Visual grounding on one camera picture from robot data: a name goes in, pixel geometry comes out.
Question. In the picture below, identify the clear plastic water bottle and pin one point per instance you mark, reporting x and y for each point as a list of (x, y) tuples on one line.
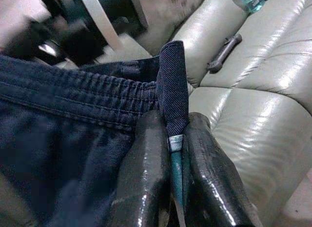
[(251, 2)]

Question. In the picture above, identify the navy and white jacket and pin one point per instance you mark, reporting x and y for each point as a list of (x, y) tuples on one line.
[(48, 139)]

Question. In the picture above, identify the white metal bar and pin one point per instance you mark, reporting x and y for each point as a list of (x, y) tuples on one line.
[(102, 19)]

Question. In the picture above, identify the grey leather sofa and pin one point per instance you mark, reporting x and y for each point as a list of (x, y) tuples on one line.
[(256, 114)]

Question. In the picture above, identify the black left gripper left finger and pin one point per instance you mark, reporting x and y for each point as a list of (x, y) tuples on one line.
[(143, 175)]

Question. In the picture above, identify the teal strip with grey tag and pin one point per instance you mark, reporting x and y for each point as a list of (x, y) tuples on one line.
[(176, 168)]

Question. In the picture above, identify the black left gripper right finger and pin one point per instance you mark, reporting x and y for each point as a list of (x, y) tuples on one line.
[(207, 183)]

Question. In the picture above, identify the dark grey wrench-shaped tool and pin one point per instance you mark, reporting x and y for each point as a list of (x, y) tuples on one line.
[(224, 53)]

